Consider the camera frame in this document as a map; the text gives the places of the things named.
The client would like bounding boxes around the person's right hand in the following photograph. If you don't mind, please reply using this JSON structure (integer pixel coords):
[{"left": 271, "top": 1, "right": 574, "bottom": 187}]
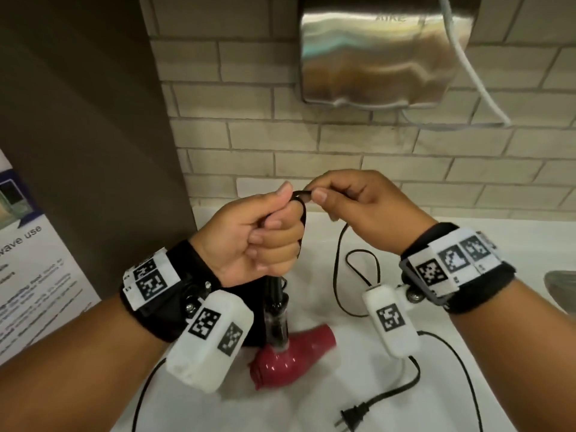
[{"left": 310, "top": 170, "right": 438, "bottom": 257}]

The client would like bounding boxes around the person's left hand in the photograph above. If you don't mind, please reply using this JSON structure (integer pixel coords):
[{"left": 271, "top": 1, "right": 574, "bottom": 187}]
[{"left": 189, "top": 181, "right": 308, "bottom": 289}]

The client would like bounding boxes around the steel wall hand dryer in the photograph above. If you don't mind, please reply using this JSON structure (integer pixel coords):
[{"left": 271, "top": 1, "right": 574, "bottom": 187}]
[{"left": 297, "top": 0, "right": 476, "bottom": 109}]

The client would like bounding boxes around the red hair dryer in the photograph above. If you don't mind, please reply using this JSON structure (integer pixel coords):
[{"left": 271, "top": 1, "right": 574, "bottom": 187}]
[{"left": 249, "top": 274, "right": 338, "bottom": 392}]

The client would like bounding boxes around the black hair dryer power cord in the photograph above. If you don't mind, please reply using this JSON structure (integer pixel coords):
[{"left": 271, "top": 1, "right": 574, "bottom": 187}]
[{"left": 256, "top": 190, "right": 422, "bottom": 429}]

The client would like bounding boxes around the black right wristband with markers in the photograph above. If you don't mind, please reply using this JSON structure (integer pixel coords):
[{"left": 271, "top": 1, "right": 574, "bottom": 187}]
[{"left": 398, "top": 222, "right": 518, "bottom": 315}]

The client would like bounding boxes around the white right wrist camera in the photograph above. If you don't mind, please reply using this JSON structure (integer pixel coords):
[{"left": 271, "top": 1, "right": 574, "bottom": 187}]
[{"left": 362, "top": 283, "right": 426, "bottom": 359}]

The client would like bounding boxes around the brown partition panel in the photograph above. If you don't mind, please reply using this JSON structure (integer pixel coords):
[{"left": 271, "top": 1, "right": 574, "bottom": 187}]
[{"left": 0, "top": 0, "right": 199, "bottom": 303}]

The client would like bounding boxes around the black wristband with markers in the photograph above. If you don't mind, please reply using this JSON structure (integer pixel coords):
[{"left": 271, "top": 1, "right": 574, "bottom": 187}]
[
  {"left": 119, "top": 240, "right": 224, "bottom": 343},
  {"left": 398, "top": 222, "right": 518, "bottom": 315}
]

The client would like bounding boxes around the grey metal fixture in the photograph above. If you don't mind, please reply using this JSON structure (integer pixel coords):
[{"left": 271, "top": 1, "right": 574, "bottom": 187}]
[{"left": 544, "top": 270, "right": 576, "bottom": 313}]

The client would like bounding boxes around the white hand dryer cable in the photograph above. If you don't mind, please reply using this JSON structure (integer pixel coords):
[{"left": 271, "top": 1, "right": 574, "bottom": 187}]
[{"left": 438, "top": 0, "right": 514, "bottom": 129}]

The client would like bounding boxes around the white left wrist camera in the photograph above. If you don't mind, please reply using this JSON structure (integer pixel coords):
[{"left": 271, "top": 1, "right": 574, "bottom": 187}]
[{"left": 165, "top": 289, "right": 255, "bottom": 395}]

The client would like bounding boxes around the black left wristband with markers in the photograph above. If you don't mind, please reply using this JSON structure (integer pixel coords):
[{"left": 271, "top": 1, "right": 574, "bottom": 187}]
[{"left": 119, "top": 240, "right": 224, "bottom": 343}]

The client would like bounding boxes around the person's left forearm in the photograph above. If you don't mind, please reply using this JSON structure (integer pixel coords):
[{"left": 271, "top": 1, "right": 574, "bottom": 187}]
[{"left": 0, "top": 296, "right": 183, "bottom": 432}]

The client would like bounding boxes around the printed instruction poster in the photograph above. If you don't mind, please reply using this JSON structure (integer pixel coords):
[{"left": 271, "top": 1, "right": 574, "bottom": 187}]
[{"left": 0, "top": 148, "right": 102, "bottom": 368}]

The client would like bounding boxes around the person's right forearm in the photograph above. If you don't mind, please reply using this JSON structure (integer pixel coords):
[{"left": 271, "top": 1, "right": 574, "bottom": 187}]
[{"left": 449, "top": 279, "right": 576, "bottom": 432}]

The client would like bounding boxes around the thin black camera cable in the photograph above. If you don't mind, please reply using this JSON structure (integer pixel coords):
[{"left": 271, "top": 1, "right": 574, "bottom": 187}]
[
  {"left": 416, "top": 330, "right": 484, "bottom": 432},
  {"left": 132, "top": 357, "right": 168, "bottom": 432}
]

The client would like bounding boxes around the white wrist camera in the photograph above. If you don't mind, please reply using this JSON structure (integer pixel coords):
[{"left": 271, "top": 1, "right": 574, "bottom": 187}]
[
  {"left": 362, "top": 283, "right": 426, "bottom": 359},
  {"left": 165, "top": 289, "right": 255, "bottom": 395}
]

